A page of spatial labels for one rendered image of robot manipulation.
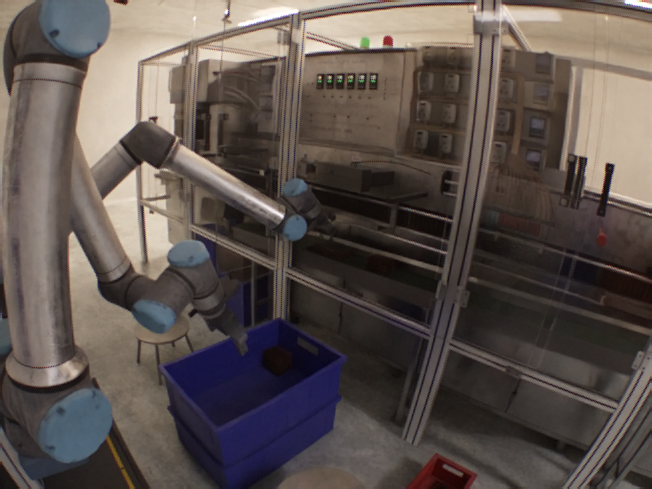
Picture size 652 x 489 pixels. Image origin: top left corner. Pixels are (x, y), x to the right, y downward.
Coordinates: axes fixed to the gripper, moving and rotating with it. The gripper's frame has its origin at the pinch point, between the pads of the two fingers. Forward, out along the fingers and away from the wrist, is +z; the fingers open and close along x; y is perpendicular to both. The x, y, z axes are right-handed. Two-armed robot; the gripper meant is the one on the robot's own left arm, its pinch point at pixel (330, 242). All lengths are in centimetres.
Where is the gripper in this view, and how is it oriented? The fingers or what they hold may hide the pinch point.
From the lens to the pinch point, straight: 162.8
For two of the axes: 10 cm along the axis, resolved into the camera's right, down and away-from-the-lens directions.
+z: 4.4, 5.4, 7.2
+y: 5.1, -8.1, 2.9
